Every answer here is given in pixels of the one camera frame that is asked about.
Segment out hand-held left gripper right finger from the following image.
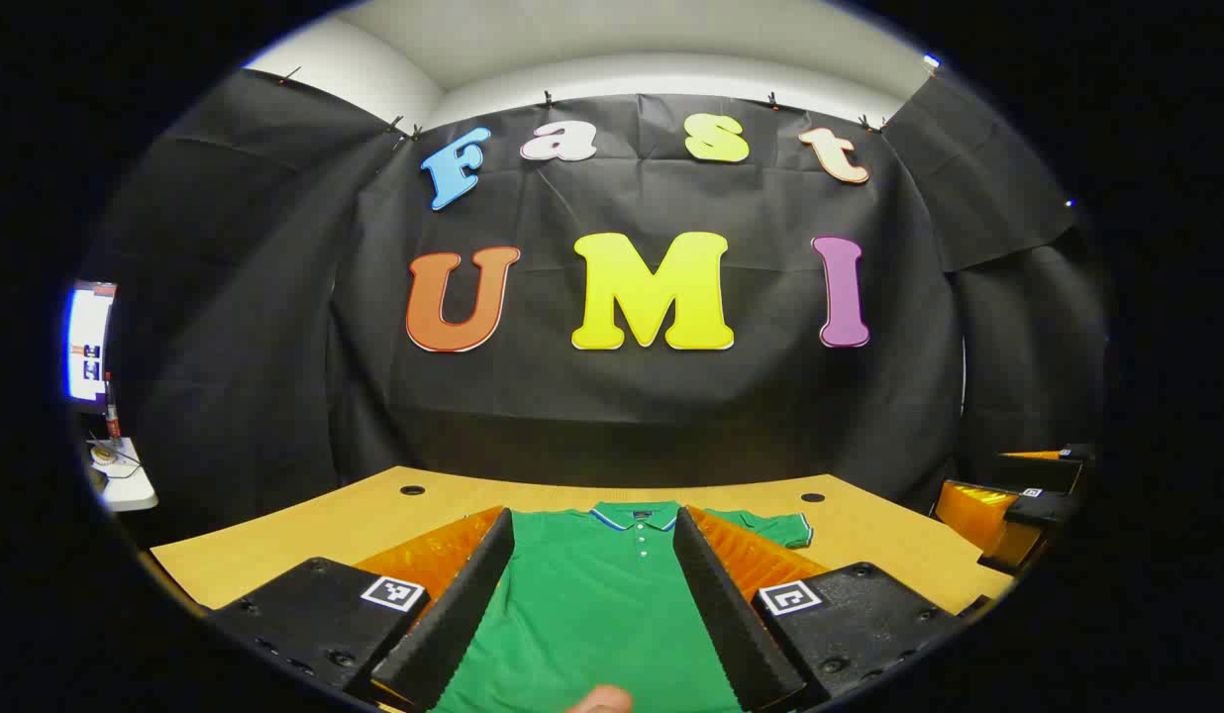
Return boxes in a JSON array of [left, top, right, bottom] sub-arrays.
[[671, 505, 965, 713]]

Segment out green T-shirt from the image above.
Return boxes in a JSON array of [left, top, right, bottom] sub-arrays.
[[429, 500, 814, 713]]

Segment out black backdrop cloth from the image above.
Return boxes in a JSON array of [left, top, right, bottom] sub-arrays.
[[107, 67, 1108, 516]]

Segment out computer monitor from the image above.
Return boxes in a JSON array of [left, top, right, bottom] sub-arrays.
[[63, 280, 119, 405]]

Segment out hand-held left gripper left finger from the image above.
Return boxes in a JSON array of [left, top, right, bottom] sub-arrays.
[[204, 507, 516, 713]]

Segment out white side table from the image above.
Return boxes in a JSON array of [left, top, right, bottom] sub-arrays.
[[85, 436, 159, 513]]

